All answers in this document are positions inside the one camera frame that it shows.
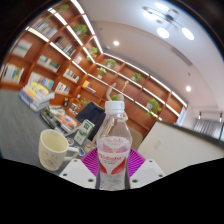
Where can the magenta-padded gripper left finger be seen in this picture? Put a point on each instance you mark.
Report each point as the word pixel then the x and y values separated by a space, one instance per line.
pixel 76 173

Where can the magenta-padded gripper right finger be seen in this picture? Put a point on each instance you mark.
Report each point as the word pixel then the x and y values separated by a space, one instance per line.
pixel 148 173

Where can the clear plastic water bottle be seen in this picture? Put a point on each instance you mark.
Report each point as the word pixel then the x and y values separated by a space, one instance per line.
pixel 113 156

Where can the cream ceramic mug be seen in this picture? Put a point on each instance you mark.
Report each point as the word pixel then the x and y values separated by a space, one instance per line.
pixel 51 151

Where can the beige upholstered chair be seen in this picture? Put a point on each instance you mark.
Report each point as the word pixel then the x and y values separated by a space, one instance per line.
pixel 135 138

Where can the tall green-white carton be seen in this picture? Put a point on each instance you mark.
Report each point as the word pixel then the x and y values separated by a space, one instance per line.
pixel 84 131

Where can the pile of magazines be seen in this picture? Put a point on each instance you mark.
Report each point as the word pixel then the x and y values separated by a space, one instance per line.
pixel 63 120

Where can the chair with dark jacket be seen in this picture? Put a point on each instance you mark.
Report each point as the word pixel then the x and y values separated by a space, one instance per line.
pixel 91 115

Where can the grey curtain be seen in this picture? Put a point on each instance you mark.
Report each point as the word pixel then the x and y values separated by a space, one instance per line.
pixel 206 128

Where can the colourful book stack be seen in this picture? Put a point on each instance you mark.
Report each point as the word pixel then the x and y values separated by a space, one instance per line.
pixel 35 95

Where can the round recessed ceiling light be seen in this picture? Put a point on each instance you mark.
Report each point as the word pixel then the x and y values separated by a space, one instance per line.
pixel 116 43
pixel 188 88

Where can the ceiling air vent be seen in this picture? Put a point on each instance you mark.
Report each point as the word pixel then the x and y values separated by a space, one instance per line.
pixel 181 56

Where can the branched ceiling lamp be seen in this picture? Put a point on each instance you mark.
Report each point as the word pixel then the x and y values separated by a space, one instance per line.
pixel 163 32

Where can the white light switch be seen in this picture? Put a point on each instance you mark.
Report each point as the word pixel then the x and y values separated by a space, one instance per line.
pixel 157 144

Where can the wooden wall shelf unit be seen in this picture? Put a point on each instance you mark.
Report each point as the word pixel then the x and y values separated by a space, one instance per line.
pixel 50 63

